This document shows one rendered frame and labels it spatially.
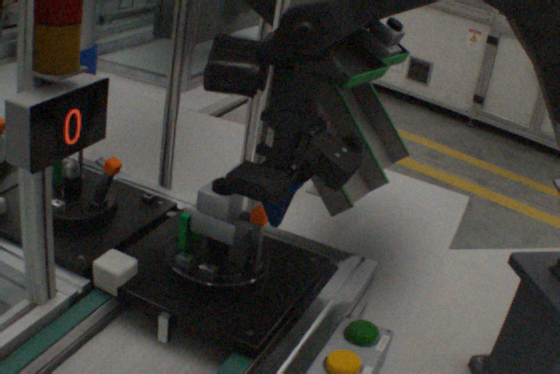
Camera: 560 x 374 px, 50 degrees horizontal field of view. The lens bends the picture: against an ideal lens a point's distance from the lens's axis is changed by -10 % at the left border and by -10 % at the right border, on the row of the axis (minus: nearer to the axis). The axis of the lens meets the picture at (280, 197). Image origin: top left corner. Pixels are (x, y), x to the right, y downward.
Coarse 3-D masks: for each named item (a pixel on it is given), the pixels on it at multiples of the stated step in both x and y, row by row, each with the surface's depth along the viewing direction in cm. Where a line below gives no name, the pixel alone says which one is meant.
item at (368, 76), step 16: (256, 0) 95; (272, 0) 94; (272, 16) 95; (336, 48) 100; (352, 48) 103; (368, 48) 102; (352, 64) 99; (368, 64) 102; (384, 64) 101; (336, 80) 92; (352, 80) 91; (368, 80) 97
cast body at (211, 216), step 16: (208, 192) 80; (224, 192) 80; (192, 208) 85; (208, 208) 81; (224, 208) 80; (240, 208) 83; (192, 224) 83; (208, 224) 82; (224, 224) 81; (240, 224) 82; (224, 240) 82
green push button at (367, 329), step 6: (354, 324) 79; (360, 324) 79; (366, 324) 80; (372, 324) 80; (348, 330) 78; (354, 330) 78; (360, 330) 78; (366, 330) 79; (372, 330) 79; (348, 336) 79; (354, 336) 78; (360, 336) 77; (366, 336) 77; (372, 336) 78; (360, 342) 77; (366, 342) 77; (372, 342) 78
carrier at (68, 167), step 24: (72, 168) 91; (72, 192) 92; (120, 192) 101; (144, 192) 102; (72, 216) 88; (96, 216) 90; (120, 216) 95; (144, 216) 96; (72, 240) 87; (96, 240) 88; (120, 240) 89; (72, 264) 82
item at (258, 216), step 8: (256, 208) 81; (240, 216) 81; (248, 216) 81; (256, 216) 80; (264, 216) 80; (256, 224) 80; (264, 224) 80; (256, 232) 81; (256, 240) 82; (256, 248) 82; (248, 256) 83; (256, 256) 83
